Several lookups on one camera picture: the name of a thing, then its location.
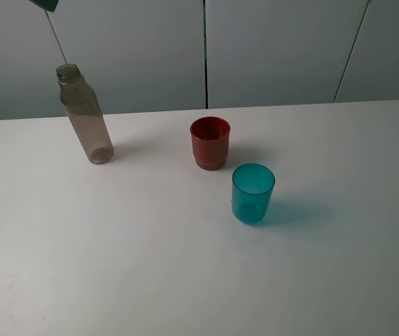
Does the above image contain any teal translucent plastic cup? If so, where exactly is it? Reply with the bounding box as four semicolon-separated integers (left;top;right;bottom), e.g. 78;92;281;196
231;163;276;225

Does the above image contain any clear smoky plastic bottle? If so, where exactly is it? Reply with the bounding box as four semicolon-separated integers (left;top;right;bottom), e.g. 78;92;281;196
56;64;115;165

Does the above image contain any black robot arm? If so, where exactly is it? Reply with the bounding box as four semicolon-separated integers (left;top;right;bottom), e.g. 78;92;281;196
29;0;59;13

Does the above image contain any red plastic cup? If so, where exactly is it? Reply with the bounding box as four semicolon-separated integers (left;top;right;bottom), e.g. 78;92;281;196
190;116;231;171

